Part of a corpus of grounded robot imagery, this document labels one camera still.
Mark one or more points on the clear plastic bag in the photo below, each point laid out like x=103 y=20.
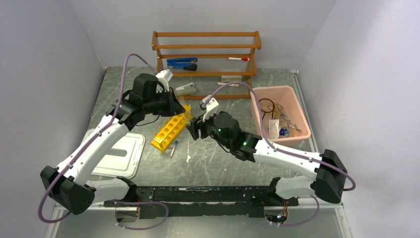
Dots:
x=273 y=128

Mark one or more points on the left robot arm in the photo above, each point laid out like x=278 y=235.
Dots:
x=68 y=183

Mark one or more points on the white green box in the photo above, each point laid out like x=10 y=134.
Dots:
x=231 y=78

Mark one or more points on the large clear glass tube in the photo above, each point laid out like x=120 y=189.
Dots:
x=181 y=100

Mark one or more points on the red white marker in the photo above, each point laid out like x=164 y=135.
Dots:
x=241 y=59

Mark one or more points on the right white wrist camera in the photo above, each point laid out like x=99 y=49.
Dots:
x=209 y=105

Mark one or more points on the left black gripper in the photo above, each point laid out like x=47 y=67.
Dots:
x=173 y=106

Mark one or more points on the metal crucible tongs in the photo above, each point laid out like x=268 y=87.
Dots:
x=285 y=121

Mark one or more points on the blue hexagonal base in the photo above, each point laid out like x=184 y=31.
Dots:
x=284 y=132

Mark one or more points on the orange white pen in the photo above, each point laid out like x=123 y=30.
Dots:
x=228 y=84

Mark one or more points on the blue capped test tubes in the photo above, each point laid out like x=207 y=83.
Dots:
x=173 y=149

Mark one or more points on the pink plastic bin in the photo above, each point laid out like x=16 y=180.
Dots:
x=263 y=105

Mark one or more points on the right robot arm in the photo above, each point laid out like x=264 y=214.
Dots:
x=319 y=174

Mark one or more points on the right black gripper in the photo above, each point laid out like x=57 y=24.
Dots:
x=195 y=125

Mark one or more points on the yellow test tube rack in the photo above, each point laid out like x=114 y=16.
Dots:
x=168 y=133

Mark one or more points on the white plastic lid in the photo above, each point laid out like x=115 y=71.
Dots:
x=113 y=158

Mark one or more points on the wooden shelf rack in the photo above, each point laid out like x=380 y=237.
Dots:
x=212 y=50

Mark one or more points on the blue black clamp tool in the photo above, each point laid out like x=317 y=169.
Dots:
x=186 y=64

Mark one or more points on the white stapler on block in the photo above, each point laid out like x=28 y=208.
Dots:
x=187 y=89

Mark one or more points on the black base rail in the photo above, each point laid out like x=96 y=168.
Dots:
x=161 y=201

